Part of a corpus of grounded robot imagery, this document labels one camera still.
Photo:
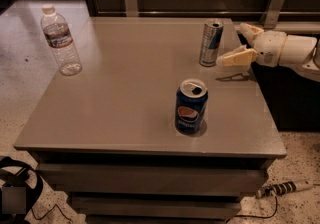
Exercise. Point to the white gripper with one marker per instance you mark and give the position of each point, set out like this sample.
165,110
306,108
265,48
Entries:
269,48

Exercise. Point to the silver blue redbull can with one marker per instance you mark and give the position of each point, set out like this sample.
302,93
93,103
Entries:
212,33

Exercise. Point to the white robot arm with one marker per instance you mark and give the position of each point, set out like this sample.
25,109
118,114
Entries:
300,54

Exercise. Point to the blue pepsi can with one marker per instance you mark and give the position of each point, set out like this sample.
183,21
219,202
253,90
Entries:
191,101

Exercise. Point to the clear plastic water bottle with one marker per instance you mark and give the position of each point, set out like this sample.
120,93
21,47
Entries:
59,39

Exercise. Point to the white power strip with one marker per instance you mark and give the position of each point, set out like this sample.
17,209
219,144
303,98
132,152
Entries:
284,188

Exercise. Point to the grey drawer cabinet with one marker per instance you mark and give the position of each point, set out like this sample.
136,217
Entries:
107,136

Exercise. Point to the black chair base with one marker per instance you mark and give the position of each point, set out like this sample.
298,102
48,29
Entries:
21,188

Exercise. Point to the right metal bracket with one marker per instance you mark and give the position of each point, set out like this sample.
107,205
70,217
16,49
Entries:
270,17

